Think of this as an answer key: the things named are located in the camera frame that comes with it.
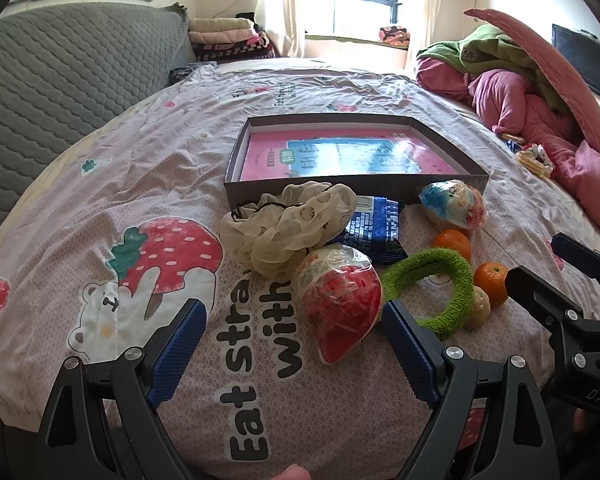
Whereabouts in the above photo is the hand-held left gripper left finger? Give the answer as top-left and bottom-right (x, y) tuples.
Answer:
(35, 299), (210, 480)

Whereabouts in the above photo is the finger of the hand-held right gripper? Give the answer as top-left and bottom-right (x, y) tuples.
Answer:
(551, 232), (600, 312)
(505, 266), (600, 386)

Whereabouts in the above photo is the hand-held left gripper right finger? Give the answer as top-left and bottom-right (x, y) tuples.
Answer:
(381, 300), (561, 480)

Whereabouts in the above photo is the orange tangerine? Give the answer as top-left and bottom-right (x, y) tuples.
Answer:
(474, 261), (511, 308)
(432, 229), (473, 263)

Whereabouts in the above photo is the walnut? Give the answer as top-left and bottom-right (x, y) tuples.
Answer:
(461, 285), (492, 331)

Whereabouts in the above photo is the red egg-shaped toy packet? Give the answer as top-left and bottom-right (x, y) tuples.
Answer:
(291, 242), (385, 365)

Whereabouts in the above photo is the green fuzzy hair band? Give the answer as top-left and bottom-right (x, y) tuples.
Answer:
(381, 247), (475, 336)

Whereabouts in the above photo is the blue egg-shaped toy packet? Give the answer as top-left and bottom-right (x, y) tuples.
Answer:
(418, 179), (488, 233)

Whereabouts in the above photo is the blue snack packet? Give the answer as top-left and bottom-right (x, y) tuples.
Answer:
(342, 195), (408, 263)

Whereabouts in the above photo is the cream sheer scrunchie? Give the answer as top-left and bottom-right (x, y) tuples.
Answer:
(219, 180), (358, 281)

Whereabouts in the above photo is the thin black hair tie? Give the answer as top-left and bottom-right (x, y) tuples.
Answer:
(229, 182), (333, 256)

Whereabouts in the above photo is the grey cardboard box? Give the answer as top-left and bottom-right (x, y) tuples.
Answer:
(223, 115), (491, 212)

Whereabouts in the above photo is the person's right hand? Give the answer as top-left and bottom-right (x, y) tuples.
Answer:
(571, 407), (592, 435)

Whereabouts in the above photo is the person's left hand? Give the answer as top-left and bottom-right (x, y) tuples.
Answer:
(269, 464), (313, 480)

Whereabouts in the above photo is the yellow biscuit packet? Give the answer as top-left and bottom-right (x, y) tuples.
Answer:
(517, 152), (553, 181)

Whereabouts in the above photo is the floral scrunchie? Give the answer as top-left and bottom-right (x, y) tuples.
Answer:
(522, 144), (556, 168)

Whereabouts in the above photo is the pile of pink green bedding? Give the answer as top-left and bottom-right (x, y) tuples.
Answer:
(414, 55), (600, 246)

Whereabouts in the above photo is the pink quilted cushion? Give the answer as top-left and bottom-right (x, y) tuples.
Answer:
(464, 7), (600, 171)

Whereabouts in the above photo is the pink picture book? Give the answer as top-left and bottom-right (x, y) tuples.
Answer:
(240, 132), (463, 183)

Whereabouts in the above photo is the green garment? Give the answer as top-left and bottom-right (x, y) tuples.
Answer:
(417, 25), (571, 116)

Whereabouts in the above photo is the dark blue patterned cloth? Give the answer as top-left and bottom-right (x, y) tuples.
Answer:
(170, 62), (216, 84)

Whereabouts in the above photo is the grey quilted headboard cover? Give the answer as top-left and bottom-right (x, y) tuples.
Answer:
(0, 2), (198, 256)

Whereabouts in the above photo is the folded patterned cloth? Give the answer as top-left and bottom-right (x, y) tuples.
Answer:
(378, 24), (411, 47)

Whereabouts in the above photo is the dark patterned folded blanket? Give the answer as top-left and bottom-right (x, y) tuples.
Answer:
(192, 40), (278, 64)

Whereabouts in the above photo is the cream curtain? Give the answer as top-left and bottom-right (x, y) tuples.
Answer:
(255, 0), (306, 59)
(405, 0), (434, 68)

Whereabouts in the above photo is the pink folded blanket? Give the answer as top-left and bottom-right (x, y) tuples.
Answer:
(189, 29), (261, 47)

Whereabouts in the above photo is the cream folded blanket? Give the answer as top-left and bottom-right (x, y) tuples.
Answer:
(187, 17), (253, 34)

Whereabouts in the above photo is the dark framed window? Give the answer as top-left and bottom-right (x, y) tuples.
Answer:
(300, 0), (411, 41)

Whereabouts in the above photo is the black wall television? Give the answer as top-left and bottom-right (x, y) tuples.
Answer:
(551, 23), (600, 101)

